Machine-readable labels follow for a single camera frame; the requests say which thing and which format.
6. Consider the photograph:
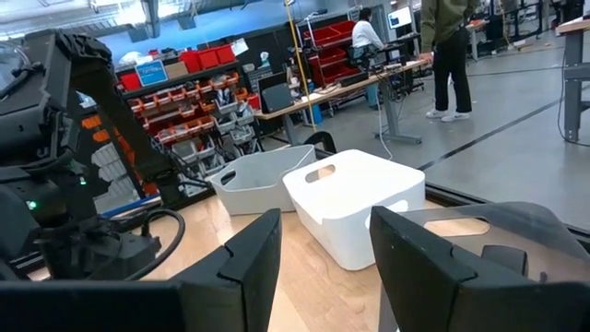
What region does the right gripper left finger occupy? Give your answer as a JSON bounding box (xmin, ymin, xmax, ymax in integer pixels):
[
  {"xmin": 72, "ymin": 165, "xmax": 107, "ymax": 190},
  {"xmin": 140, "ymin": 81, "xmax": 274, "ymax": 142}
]
[{"xmin": 0, "ymin": 207, "xmax": 283, "ymax": 332}]

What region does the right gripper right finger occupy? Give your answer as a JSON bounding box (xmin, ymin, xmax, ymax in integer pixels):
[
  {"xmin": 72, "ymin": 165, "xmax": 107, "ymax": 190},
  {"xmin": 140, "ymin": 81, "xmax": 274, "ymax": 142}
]
[{"xmin": 368, "ymin": 205, "xmax": 590, "ymax": 332}]

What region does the dark translucent plastic bin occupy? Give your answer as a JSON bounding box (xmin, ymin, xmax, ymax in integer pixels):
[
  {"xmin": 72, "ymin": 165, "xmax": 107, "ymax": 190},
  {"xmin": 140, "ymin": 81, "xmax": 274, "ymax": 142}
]
[{"xmin": 395, "ymin": 200, "xmax": 590, "ymax": 285}]

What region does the white plastic bin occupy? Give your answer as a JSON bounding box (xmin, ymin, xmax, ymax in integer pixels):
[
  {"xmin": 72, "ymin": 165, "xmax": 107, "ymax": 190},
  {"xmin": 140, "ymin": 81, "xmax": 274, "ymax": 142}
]
[{"xmin": 282, "ymin": 148, "xmax": 426, "ymax": 272}]

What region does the light grey plastic bin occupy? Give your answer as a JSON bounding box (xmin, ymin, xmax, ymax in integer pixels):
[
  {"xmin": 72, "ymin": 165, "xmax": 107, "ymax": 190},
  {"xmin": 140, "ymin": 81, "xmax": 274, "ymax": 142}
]
[{"xmin": 209, "ymin": 144, "xmax": 318, "ymax": 217}]

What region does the black shelf rack with bins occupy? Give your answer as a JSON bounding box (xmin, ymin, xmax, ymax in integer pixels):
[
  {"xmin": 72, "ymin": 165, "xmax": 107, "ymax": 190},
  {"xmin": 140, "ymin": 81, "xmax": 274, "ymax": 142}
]
[{"xmin": 114, "ymin": 43, "xmax": 266, "ymax": 195}]

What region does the dark laptop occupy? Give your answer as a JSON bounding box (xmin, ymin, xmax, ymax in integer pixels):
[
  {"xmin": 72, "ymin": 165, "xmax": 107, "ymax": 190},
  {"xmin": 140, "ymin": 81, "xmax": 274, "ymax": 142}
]
[{"xmin": 256, "ymin": 71, "xmax": 296, "ymax": 115}]

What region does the grey-legged wooden workbench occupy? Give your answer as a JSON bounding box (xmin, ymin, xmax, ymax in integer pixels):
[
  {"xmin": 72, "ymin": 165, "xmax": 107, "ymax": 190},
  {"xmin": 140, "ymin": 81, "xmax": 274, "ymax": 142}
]
[
  {"xmin": 555, "ymin": 16, "xmax": 590, "ymax": 144},
  {"xmin": 255, "ymin": 58, "xmax": 430, "ymax": 145}
]

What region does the person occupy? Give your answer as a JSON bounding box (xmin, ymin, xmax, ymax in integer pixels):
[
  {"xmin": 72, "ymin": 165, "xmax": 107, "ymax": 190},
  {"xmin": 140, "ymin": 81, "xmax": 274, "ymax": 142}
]
[
  {"xmin": 419, "ymin": 0, "xmax": 480, "ymax": 124},
  {"xmin": 348, "ymin": 6, "xmax": 386, "ymax": 70}
]

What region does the distant computer monitor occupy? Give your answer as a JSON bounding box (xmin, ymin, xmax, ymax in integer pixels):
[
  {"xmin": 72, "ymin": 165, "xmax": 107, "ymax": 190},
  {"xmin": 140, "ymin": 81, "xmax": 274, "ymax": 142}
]
[{"xmin": 386, "ymin": 6, "xmax": 414, "ymax": 30}]

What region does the red bin storage rack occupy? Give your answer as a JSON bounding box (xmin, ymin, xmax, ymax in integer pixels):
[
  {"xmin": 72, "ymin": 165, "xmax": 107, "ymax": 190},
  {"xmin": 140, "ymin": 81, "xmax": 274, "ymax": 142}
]
[{"xmin": 298, "ymin": 18, "xmax": 368, "ymax": 89}]

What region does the white floor cable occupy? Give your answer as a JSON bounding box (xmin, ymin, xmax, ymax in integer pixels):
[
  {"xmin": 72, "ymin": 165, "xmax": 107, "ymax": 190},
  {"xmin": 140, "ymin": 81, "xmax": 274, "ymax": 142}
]
[{"xmin": 373, "ymin": 91, "xmax": 394, "ymax": 160}]

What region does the black curved corner bracket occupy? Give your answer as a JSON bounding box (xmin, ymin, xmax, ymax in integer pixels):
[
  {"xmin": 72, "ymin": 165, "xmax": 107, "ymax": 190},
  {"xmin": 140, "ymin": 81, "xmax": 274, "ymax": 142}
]
[{"xmin": 303, "ymin": 131, "xmax": 338, "ymax": 155}]

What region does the yellow hanging cable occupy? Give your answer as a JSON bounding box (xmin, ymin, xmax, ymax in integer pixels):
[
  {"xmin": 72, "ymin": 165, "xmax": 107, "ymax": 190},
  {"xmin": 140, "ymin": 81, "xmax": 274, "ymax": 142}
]
[{"xmin": 284, "ymin": 0, "xmax": 319, "ymax": 134}]

